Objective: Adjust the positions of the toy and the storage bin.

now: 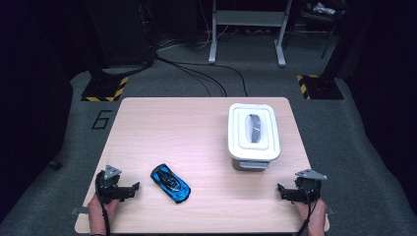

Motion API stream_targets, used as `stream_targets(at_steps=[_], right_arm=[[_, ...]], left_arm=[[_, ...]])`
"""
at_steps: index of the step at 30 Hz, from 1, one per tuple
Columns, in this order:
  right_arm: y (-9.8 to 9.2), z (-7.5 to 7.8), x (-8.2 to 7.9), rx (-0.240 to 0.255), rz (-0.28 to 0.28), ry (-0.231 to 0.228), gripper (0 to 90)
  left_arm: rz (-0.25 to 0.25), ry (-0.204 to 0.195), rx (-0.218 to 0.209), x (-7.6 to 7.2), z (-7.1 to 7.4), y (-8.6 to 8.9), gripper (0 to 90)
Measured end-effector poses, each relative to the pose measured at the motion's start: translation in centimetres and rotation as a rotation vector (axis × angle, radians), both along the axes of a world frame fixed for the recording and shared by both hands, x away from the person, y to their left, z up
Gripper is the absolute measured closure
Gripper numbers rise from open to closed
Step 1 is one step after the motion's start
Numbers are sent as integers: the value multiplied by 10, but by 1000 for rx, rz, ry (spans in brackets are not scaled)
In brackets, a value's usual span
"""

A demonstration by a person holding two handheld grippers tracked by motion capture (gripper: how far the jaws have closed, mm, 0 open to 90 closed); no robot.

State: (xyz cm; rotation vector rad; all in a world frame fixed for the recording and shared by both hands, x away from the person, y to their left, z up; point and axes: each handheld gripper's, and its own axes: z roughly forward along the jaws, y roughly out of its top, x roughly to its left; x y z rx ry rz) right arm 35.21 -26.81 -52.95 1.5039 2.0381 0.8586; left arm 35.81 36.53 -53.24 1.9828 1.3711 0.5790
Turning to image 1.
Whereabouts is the white metal stand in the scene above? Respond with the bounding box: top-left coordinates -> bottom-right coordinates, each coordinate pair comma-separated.
208,0 -> 293,69

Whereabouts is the white plastic container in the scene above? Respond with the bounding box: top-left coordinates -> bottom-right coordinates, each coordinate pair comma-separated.
227,102 -> 281,162

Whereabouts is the blue and black toy car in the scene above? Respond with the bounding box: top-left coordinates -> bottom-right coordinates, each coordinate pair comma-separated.
149,162 -> 192,205

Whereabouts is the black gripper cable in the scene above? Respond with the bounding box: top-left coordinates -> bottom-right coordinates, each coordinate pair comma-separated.
295,183 -> 319,236
95,178 -> 112,236

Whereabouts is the dark chair with clutter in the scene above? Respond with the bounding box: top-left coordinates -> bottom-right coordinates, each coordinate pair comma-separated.
293,0 -> 350,61

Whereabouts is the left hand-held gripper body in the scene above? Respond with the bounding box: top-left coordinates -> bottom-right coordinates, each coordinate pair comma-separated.
94,164 -> 133,205

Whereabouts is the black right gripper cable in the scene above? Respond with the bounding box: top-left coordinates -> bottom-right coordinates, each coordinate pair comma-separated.
295,183 -> 319,236

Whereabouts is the person's right hand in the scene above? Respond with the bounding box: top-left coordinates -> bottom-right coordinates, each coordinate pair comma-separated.
292,198 -> 328,236

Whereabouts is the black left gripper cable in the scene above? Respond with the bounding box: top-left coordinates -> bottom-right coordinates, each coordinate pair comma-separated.
95,178 -> 112,236

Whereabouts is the black yellow striped base plate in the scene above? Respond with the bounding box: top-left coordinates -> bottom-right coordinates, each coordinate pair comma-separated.
81,76 -> 130,103
296,74 -> 345,100

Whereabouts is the person's left hand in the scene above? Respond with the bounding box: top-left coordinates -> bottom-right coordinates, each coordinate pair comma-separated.
87,192 -> 121,236

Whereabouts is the black floor cable bundle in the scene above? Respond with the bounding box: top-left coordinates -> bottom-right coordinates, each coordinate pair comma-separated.
153,35 -> 250,98

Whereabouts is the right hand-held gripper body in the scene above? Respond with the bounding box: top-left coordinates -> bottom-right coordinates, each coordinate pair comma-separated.
287,168 -> 328,205

